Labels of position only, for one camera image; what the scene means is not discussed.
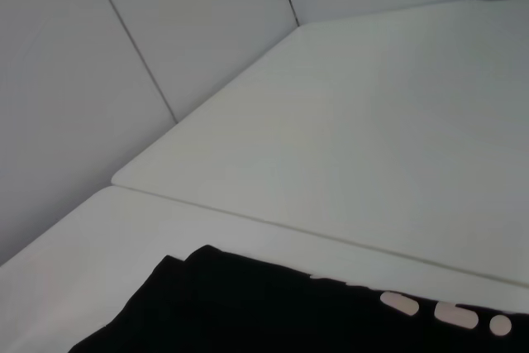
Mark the black shirt with FREE print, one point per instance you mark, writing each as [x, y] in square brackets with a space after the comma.
[248, 311]

